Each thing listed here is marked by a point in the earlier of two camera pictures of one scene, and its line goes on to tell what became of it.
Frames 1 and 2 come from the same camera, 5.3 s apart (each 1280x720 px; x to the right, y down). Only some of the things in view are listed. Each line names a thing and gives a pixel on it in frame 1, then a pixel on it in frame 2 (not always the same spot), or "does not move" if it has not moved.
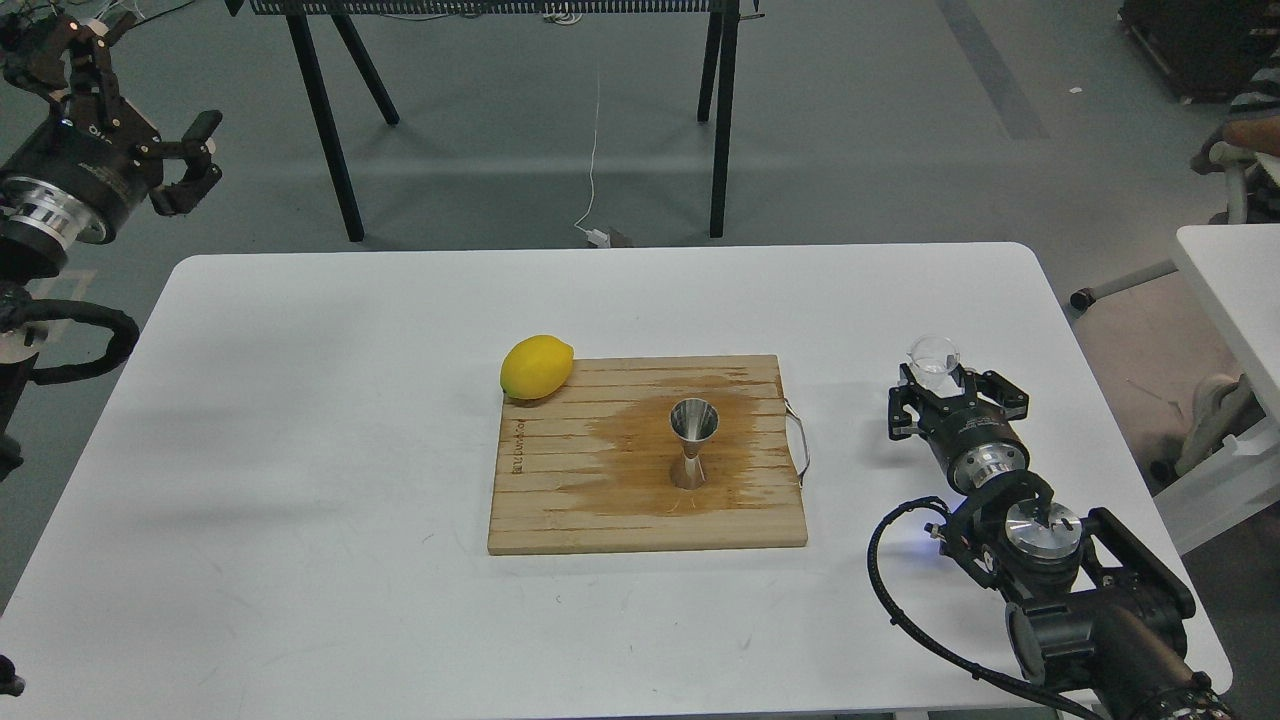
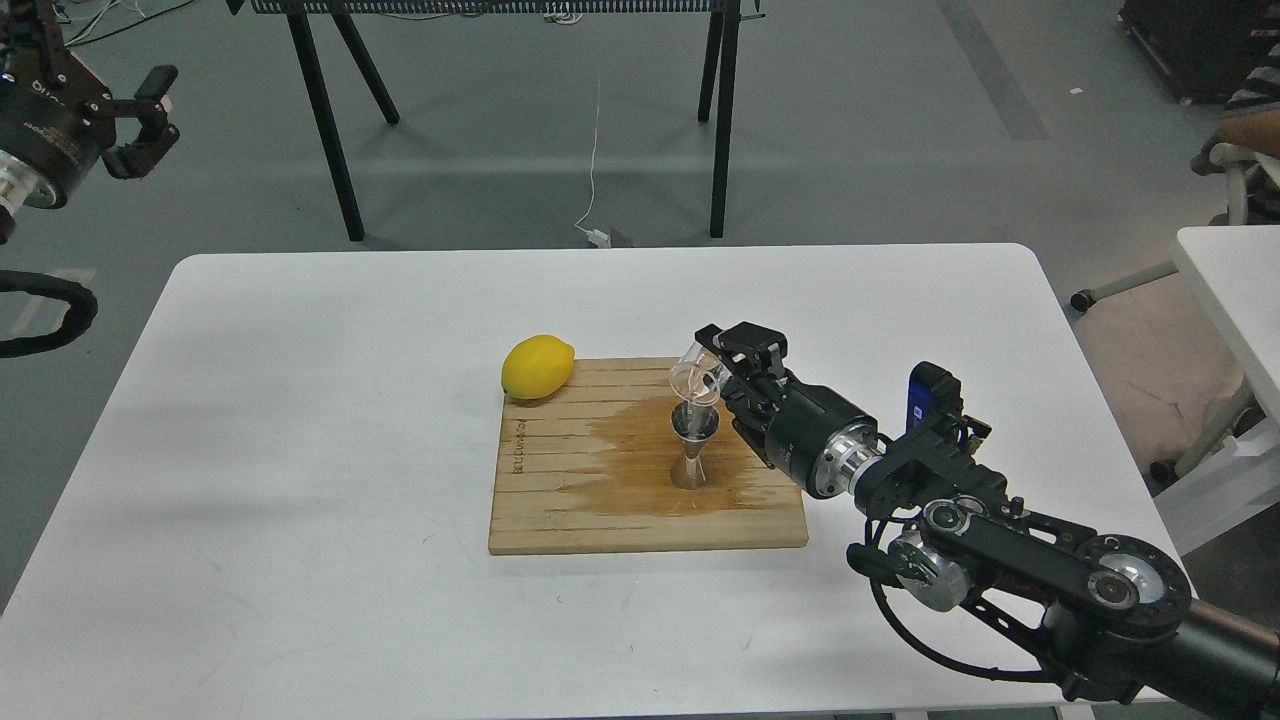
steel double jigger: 692,420 does not move
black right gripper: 975,440 to 814,434
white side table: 1239,265 does not move
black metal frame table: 718,63 does not move
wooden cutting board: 588,467 does not move
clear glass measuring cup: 932,360 to 697,376
